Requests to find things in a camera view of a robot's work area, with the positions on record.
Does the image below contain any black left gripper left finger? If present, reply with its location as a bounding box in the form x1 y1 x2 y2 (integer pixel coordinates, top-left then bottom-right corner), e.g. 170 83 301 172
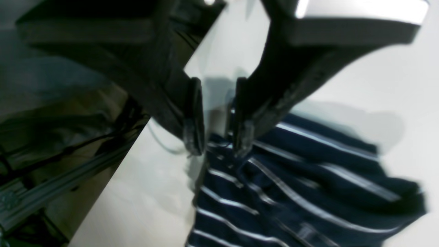
16 0 205 156

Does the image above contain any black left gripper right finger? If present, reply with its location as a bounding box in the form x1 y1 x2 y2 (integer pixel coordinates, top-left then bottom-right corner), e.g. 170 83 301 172
232 0 429 157

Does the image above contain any navy white-striped T-shirt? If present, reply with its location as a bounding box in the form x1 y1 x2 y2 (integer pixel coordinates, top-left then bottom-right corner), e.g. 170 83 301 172
185 114 427 247

